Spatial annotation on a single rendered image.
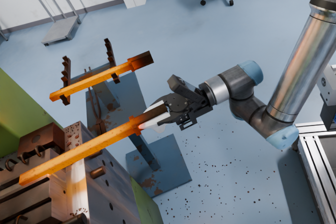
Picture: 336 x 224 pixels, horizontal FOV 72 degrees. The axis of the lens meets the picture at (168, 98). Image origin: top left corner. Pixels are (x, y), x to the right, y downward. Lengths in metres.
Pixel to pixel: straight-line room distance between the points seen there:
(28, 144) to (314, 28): 0.83
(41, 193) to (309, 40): 0.71
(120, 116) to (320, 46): 0.85
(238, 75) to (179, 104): 0.18
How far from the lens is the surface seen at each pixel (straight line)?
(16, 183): 0.78
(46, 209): 0.68
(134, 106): 1.13
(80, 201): 0.72
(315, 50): 0.57
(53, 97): 0.99
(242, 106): 0.71
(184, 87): 0.56
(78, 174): 0.76
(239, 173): 1.61
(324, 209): 1.36
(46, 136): 0.83
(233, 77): 0.64
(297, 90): 0.60
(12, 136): 0.96
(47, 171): 0.71
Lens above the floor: 1.47
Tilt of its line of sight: 45 degrees down
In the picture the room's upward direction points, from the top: 23 degrees counter-clockwise
